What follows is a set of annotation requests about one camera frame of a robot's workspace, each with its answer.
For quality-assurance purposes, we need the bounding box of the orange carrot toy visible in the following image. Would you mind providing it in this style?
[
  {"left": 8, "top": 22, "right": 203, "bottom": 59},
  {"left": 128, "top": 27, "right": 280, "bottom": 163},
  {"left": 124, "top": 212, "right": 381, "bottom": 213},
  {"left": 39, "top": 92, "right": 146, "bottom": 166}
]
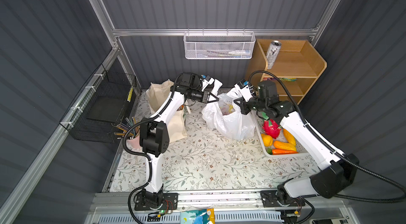
[{"left": 272, "top": 149, "right": 298, "bottom": 155}]

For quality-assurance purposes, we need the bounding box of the black wire wall basket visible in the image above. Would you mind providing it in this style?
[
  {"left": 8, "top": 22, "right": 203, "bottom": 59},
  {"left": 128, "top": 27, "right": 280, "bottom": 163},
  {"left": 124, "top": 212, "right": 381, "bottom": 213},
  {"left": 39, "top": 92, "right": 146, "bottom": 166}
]
[{"left": 60, "top": 67, "right": 138, "bottom": 143}]

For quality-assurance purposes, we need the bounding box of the white plastic grocery bag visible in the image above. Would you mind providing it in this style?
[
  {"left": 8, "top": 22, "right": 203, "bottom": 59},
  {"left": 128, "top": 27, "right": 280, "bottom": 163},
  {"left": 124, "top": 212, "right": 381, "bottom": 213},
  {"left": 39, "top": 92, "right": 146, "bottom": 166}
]
[{"left": 202, "top": 79, "right": 255, "bottom": 141}]

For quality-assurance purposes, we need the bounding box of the cream canvas tote bag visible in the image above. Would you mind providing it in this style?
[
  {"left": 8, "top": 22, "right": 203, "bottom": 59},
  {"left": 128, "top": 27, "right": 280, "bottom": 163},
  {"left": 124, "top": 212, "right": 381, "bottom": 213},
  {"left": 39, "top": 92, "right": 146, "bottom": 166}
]
[{"left": 145, "top": 79, "right": 188, "bottom": 144}]

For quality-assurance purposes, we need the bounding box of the white plastic fruit basket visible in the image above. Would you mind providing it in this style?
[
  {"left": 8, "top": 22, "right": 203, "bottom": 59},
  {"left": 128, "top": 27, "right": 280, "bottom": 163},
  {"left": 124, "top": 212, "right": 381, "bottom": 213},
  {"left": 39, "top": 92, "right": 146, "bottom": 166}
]
[{"left": 251, "top": 113, "right": 308, "bottom": 158}]

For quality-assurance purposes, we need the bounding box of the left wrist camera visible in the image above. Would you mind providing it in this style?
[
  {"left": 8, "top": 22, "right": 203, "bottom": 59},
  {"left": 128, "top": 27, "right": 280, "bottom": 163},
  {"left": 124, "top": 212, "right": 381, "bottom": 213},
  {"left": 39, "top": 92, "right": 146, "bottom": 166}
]
[{"left": 200, "top": 75, "right": 215, "bottom": 92}]

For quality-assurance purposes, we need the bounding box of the wooden shelf unit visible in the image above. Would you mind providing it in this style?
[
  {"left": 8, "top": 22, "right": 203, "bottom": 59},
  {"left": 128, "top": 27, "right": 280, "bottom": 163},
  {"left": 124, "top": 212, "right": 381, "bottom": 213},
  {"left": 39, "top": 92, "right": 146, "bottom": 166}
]
[{"left": 245, "top": 39, "right": 327, "bottom": 104}]

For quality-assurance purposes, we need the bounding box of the teal printed booklet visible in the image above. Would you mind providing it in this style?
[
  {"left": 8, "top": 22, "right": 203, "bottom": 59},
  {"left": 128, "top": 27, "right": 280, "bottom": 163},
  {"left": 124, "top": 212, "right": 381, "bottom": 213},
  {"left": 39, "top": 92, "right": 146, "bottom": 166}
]
[{"left": 180, "top": 208, "right": 215, "bottom": 224}]

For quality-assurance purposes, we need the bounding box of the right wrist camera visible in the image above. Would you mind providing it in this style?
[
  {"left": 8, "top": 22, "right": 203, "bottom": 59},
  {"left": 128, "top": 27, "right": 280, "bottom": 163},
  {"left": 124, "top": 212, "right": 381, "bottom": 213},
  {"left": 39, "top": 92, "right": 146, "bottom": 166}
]
[{"left": 234, "top": 79, "right": 254, "bottom": 102}]

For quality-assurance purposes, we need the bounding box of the left silver drink can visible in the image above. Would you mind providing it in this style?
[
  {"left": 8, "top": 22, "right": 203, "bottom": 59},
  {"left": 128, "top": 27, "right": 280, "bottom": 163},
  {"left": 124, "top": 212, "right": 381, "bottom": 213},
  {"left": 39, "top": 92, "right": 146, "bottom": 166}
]
[{"left": 266, "top": 40, "right": 282, "bottom": 69}]

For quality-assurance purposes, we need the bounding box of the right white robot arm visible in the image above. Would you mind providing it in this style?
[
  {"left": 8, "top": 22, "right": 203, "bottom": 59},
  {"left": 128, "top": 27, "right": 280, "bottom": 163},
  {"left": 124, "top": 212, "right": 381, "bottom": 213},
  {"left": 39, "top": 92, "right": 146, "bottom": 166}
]
[{"left": 234, "top": 75, "right": 406, "bottom": 206}]

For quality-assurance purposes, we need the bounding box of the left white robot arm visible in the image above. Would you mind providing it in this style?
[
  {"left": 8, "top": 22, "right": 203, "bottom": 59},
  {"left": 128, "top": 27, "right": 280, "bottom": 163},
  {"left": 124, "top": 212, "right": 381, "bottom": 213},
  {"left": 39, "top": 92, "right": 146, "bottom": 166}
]
[{"left": 122, "top": 72, "right": 222, "bottom": 209}]

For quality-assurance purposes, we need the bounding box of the pink dragon fruit toy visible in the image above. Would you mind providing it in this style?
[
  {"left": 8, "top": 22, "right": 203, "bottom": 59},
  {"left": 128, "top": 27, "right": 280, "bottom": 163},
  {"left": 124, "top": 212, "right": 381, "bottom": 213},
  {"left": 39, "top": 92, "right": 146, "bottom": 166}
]
[{"left": 262, "top": 119, "right": 282, "bottom": 139}]

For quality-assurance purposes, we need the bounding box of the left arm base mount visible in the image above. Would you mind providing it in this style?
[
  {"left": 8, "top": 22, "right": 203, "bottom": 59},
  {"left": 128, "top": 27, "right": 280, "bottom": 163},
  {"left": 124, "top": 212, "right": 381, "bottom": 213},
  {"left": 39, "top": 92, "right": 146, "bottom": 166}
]
[{"left": 133, "top": 192, "right": 179, "bottom": 211}]

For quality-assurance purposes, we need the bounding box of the yellow corn toy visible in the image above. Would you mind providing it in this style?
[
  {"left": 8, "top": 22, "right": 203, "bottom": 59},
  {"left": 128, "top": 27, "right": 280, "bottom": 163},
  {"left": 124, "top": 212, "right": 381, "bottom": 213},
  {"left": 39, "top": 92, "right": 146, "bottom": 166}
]
[{"left": 273, "top": 141, "right": 297, "bottom": 152}]

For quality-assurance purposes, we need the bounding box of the white wire wall basket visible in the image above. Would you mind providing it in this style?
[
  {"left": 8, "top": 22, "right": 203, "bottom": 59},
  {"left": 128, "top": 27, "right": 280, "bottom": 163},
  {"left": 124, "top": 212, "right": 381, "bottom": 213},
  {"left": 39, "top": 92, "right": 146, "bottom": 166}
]
[{"left": 183, "top": 30, "right": 256, "bottom": 60}]

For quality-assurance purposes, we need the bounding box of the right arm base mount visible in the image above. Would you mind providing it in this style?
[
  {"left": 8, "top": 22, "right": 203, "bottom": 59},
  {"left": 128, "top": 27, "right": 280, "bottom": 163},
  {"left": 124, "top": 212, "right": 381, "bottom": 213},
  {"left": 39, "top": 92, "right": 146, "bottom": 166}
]
[{"left": 260, "top": 189, "right": 306, "bottom": 208}]

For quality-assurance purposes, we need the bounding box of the yellow long pepper toy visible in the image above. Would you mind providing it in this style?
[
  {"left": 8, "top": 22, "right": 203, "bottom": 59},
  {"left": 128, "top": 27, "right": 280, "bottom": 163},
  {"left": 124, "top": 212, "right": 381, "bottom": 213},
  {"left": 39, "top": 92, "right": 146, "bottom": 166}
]
[{"left": 283, "top": 128, "right": 297, "bottom": 146}]

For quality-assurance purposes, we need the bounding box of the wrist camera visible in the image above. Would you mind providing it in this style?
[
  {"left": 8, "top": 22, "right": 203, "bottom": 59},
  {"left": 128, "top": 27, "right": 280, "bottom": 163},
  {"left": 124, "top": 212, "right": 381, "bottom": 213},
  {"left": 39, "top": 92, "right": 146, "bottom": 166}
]
[
  {"left": 200, "top": 75, "right": 215, "bottom": 92},
  {"left": 234, "top": 79, "right": 254, "bottom": 102}
]

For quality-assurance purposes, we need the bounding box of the floral table mat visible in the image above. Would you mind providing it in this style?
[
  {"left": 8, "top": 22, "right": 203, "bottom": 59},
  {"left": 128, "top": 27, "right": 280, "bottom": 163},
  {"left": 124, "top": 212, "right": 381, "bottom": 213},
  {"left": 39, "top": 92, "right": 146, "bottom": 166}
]
[{"left": 107, "top": 89, "right": 321, "bottom": 192}]

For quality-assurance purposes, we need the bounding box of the cup of coloured pencils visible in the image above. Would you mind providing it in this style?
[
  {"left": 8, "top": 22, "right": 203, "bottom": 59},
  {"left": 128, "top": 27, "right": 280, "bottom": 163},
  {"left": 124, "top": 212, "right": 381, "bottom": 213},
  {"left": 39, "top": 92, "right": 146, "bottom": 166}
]
[{"left": 114, "top": 117, "right": 141, "bottom": 150}]

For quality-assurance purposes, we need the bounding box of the yellow bell pepper toy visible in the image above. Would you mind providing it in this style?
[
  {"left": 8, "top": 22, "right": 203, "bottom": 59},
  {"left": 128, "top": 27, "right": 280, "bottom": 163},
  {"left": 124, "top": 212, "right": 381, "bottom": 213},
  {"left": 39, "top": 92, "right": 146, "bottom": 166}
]
[{"left": 261, "top": 134, "right": 273, "bottom": 148}]

